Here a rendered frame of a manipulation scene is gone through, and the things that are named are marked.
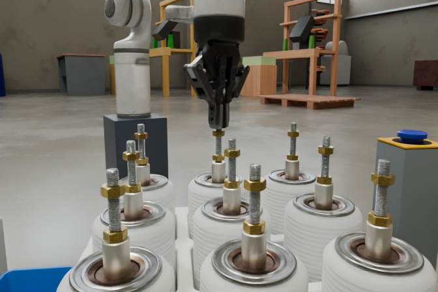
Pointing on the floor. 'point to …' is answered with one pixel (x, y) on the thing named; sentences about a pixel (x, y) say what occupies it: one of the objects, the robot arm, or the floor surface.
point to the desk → (81, 74)
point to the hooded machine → (344, 65)
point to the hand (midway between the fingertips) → (219, 115)
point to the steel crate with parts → (425, 74)
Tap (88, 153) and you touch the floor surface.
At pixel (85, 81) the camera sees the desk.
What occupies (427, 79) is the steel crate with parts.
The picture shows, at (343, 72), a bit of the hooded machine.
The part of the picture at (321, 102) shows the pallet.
